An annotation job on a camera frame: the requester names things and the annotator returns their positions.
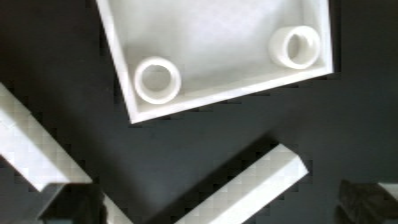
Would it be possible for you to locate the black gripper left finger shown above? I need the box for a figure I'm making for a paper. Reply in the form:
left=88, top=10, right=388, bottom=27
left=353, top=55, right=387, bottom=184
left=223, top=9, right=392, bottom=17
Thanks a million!
left=22, top=183, right=106, bottom=224

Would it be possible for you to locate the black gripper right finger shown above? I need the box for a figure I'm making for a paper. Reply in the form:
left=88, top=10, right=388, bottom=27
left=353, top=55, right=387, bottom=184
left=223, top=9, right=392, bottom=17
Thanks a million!
left=335, top=180, right=398, bottom=224

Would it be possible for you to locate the white square tabletop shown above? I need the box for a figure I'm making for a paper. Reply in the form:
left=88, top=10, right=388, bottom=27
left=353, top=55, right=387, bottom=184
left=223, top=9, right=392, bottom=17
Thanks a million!
left=95, top=0, right=333, bottom=123

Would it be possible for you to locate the white table leg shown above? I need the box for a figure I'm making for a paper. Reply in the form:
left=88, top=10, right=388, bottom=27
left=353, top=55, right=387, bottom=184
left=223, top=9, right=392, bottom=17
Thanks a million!
left=0, top=83, right=134, bottom=224
left=173, top=144, right=309, bottom=224

